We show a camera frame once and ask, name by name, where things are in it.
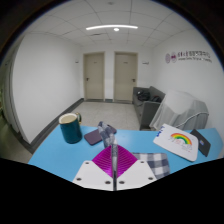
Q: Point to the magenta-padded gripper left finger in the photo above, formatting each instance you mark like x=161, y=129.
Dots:
x=105, y=163

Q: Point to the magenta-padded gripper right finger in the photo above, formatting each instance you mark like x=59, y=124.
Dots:
x=125, y=163

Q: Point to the grey white checkered towel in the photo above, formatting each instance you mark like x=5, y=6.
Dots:
x=156, y=164

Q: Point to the purple flat notebook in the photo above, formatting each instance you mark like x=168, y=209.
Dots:
x=93, y=136

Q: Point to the white rainbow print mouse pad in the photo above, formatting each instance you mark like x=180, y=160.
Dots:
x=176, y=142

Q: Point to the grey sofa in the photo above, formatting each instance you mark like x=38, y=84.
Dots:
x=146, y=108

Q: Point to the black bag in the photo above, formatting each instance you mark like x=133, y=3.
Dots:
x=143, y=96

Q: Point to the white sheet covered furniture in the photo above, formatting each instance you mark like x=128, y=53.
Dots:
x=180, y=108

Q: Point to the black flat device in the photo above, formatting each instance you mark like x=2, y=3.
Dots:
x=202, y=142

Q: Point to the beige door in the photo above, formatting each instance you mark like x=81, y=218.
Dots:
x=94, y=76
x=125, y=76

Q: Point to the round ceiling light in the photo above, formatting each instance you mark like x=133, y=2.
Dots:
x=116, y=29

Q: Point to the long ceiling light strip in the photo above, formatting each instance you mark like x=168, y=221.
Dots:
x=111, y=26

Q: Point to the wall logo sign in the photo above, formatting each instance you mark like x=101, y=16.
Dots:
x=188, y=56

